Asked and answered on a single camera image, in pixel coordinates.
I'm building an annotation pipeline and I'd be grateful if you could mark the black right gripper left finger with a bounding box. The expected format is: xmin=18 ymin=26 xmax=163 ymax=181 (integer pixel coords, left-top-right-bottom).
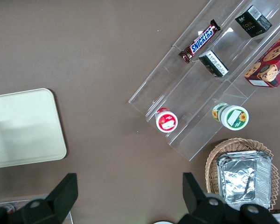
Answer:
xmin=9 ymin=172 xmax=79 ymax=224

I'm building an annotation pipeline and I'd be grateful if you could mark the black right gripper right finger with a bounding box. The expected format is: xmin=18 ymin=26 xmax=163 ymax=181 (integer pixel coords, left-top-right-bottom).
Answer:
xmin=177 ymin=172 xmax=280 ymax=224

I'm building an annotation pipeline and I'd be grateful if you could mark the light tan wicker basket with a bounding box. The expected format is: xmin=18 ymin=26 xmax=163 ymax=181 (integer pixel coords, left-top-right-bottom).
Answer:
xmin=205 ymin=137 xmax=280 ymax=212

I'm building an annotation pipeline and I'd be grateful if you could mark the cream rectangular serving tray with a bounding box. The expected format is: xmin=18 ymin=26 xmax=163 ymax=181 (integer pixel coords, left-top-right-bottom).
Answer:
xmin=0 ymin=88 xmax=68 ymax=170

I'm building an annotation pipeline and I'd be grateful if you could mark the stack of foil trays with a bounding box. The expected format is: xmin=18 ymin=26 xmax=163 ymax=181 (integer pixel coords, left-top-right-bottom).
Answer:
xmin=216 ymin=150 xmax=273 ymax=210

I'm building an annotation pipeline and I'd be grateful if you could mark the red lid yogurt cup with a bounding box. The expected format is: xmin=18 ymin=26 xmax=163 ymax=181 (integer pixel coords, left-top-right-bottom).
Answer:
xmin=155 ymin=107 xmax=179 ymax=133

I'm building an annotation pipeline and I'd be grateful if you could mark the green lid yogurt cup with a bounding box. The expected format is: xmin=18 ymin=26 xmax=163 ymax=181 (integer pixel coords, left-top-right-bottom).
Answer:
xmin=211 ymin=102 xmax=249 ymax=131

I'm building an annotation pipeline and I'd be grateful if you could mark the clear acrylic step shelf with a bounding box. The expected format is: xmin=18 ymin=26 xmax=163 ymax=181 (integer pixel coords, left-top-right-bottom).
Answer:
xmin=128 ymin=0 xmax=280 ymax=162

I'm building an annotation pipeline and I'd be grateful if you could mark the small black carton box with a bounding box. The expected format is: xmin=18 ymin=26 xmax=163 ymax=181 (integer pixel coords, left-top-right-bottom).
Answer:
xmin=234 ymin=5 xmax=273 ymax=38
xmin=198 ymin=50 xmax=229 ymax=77

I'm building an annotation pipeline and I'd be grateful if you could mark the red tartan cookie box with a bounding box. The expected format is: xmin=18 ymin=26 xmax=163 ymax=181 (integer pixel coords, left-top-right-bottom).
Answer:
xmin=244 ymin=29 xmax=280 ymax=88

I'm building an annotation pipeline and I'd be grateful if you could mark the Snickers chocolate bar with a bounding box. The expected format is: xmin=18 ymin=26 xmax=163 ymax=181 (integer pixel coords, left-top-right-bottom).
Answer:
xmin=178 ymin=19 xmax=221 ymax=64

